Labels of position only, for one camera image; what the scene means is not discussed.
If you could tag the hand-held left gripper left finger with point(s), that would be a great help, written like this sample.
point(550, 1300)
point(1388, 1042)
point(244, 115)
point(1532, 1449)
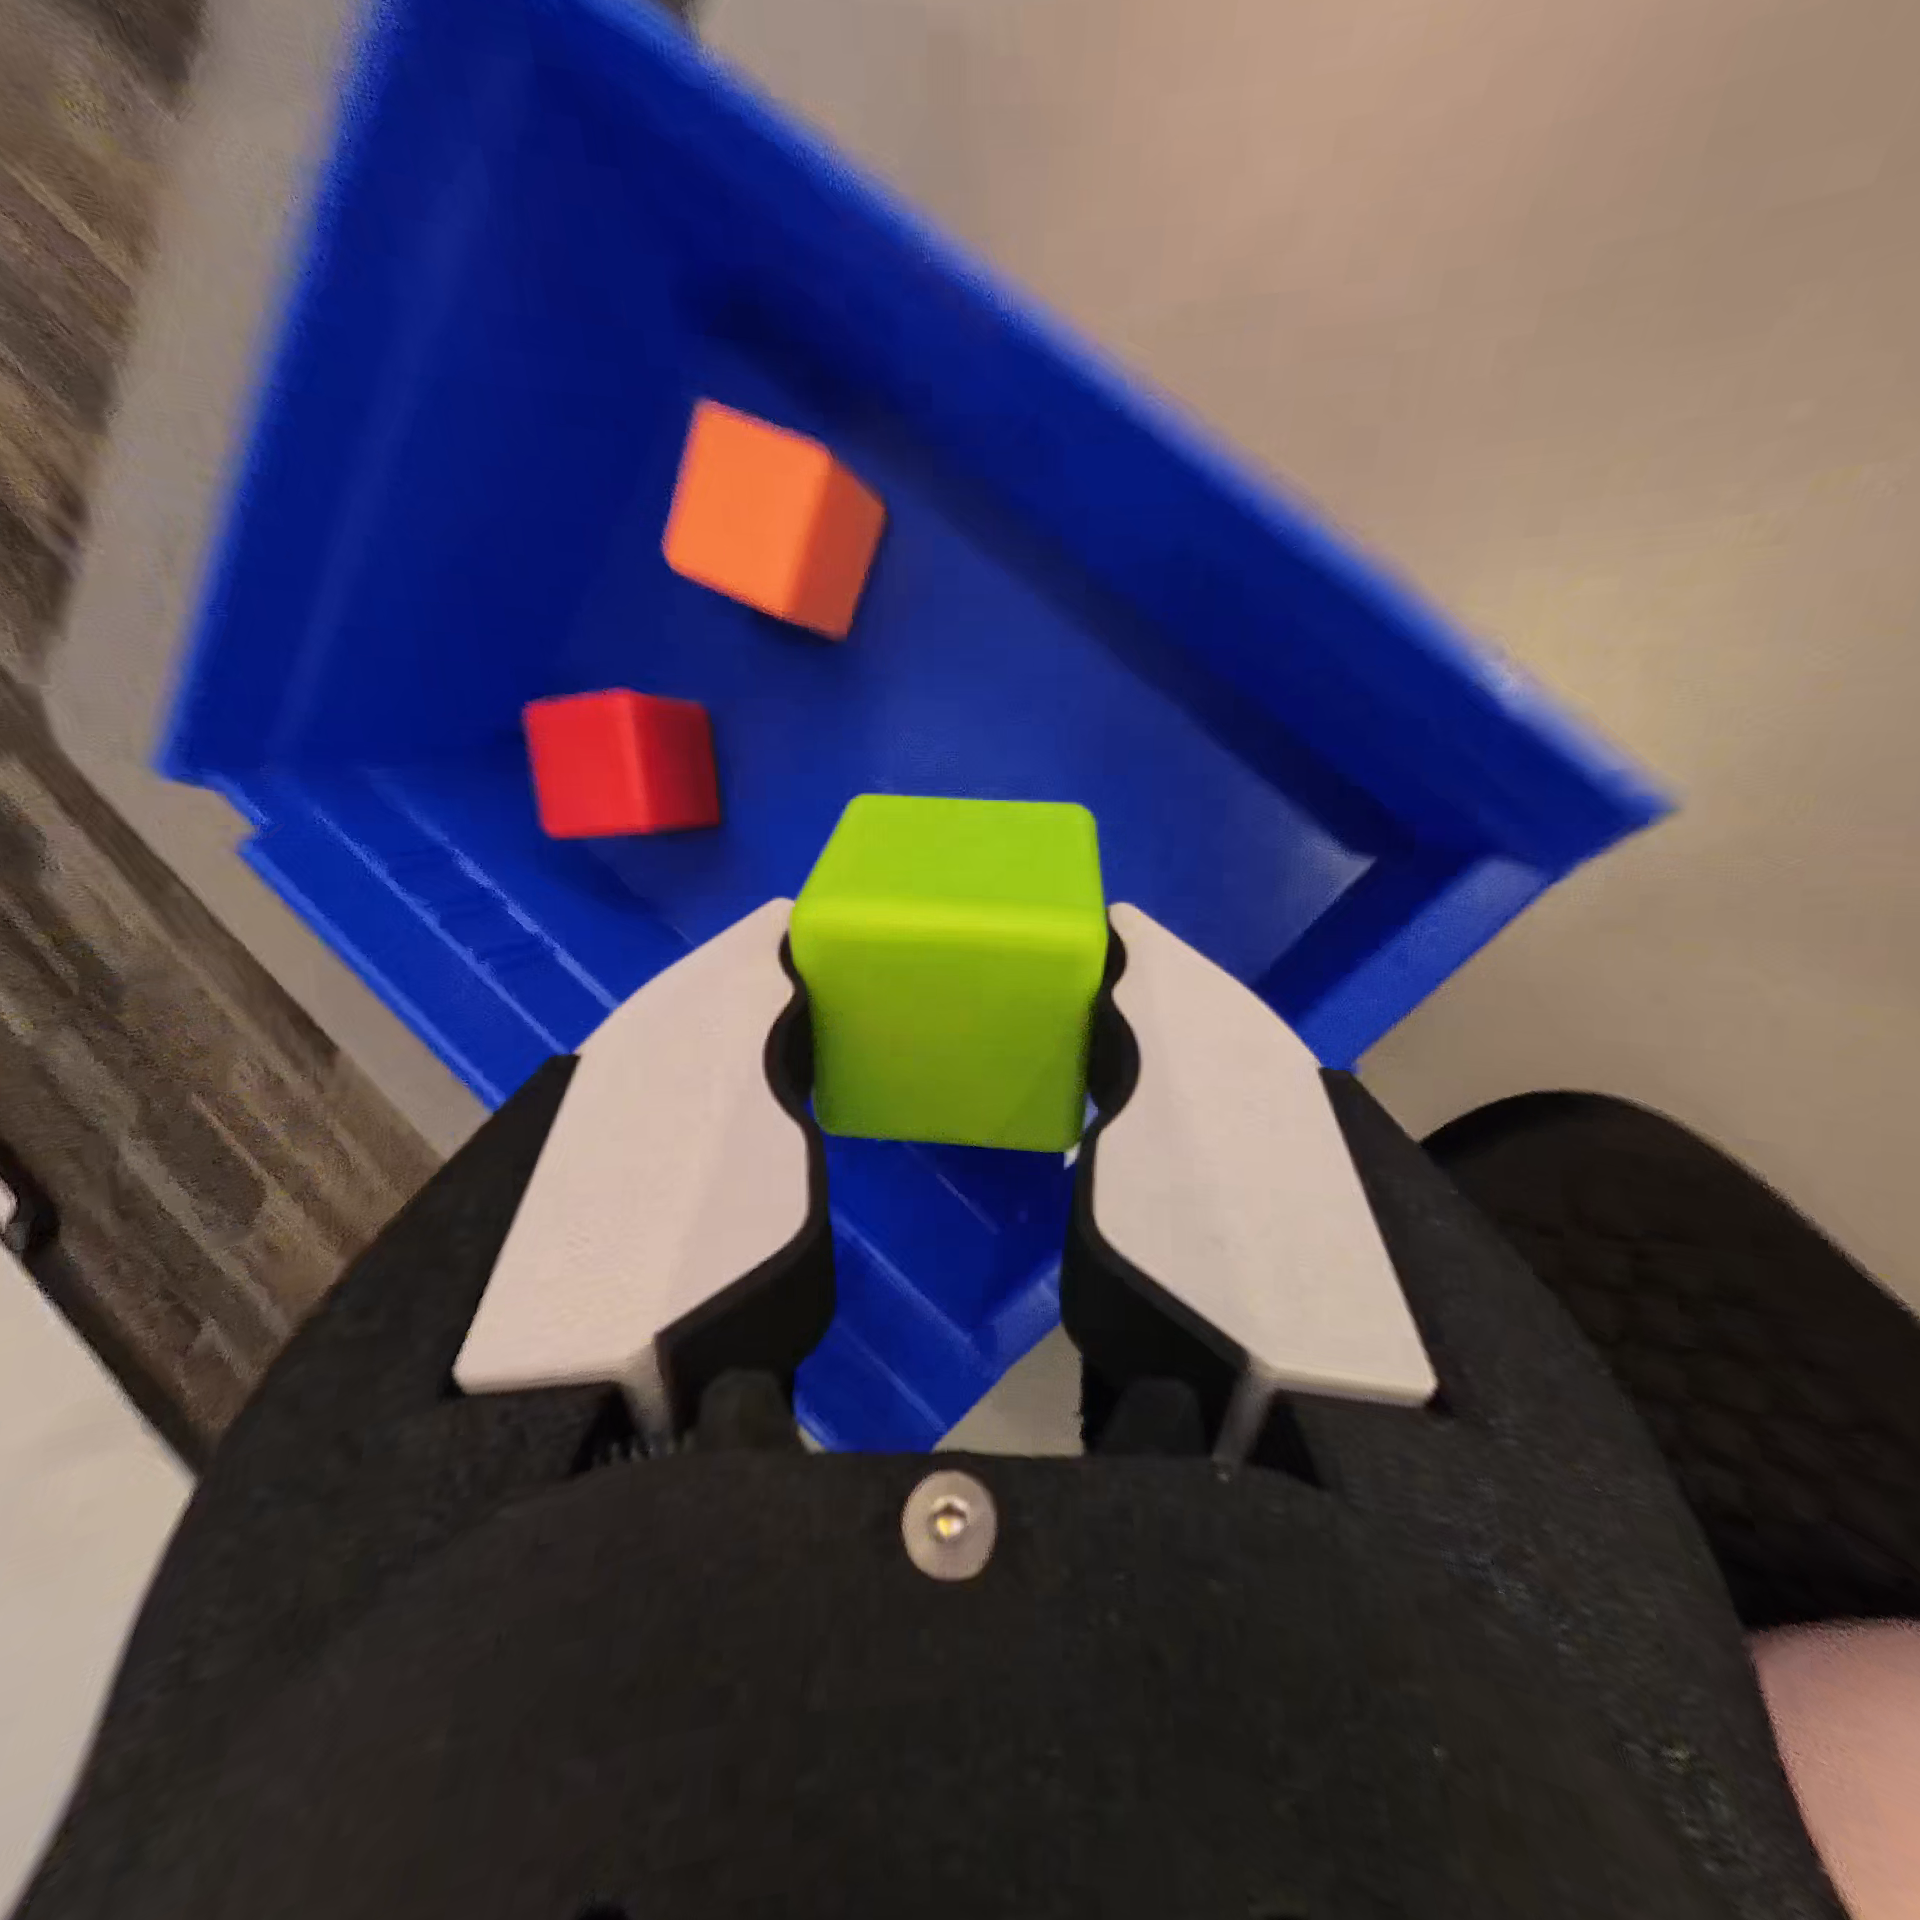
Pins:
point(639, 1202)

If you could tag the orange magnetic cube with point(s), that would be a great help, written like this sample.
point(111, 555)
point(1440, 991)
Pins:
point(771, 515)

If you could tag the person's maroon clothing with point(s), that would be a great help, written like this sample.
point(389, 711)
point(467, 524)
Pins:
point(1844, 1771)

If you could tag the green magnetic cube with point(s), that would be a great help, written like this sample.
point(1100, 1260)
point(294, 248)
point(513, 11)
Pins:
point(948, 966)

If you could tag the blue plastic bin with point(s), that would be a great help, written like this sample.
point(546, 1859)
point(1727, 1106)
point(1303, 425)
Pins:
point(1201, 690)

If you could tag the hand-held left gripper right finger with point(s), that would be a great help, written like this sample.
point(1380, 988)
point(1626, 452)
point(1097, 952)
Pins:
point(1267, 1202)

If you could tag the black textured mat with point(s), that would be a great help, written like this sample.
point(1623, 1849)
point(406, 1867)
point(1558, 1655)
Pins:
point(1711, 1350)

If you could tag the red magnetic cube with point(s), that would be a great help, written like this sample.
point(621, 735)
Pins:
point(622, 764)

